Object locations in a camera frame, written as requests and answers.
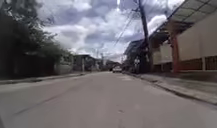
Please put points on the white car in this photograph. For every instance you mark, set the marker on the white car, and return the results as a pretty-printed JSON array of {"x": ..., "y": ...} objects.
[{"x": 117, "y": 69}]

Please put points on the low grey building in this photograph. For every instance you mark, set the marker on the low grey building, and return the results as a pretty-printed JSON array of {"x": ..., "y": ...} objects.
[{"x": 83, "y": 62}]

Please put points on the dark roofed building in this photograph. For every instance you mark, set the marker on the dark roofed building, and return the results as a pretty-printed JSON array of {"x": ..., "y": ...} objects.
[{"x": 136, "y": 55}]

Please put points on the grey concrete road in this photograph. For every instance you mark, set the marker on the grey concrete road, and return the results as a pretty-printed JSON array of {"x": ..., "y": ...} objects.
[{"x": 106, "y": 100}]

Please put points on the wooden utility pole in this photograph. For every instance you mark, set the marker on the wooden utility pole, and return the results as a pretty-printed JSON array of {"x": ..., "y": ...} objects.
[{"x": 145, "y": 30}]

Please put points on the concrete kerb strip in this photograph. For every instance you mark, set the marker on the concrete kerb strip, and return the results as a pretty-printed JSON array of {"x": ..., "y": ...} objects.
[{"x": 36, "y": 79}]

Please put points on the raised concrete sidewalk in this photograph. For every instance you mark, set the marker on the raised concrete sidewalk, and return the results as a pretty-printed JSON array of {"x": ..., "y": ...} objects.
[{"x": 186, "y": 86}]

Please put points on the building with red pillar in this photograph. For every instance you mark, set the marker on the building with red pillar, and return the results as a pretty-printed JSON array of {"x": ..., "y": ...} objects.
[{"x": 196, "y": 43}]

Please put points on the dark trees and bushes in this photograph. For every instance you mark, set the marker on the dark trees and bushes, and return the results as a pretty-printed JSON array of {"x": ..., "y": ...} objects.
[{"x": 19, "y": 46}]

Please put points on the pale wall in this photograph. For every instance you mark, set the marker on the pale wall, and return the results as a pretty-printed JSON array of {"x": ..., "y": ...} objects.
[{"x": 63, "y": 68}]

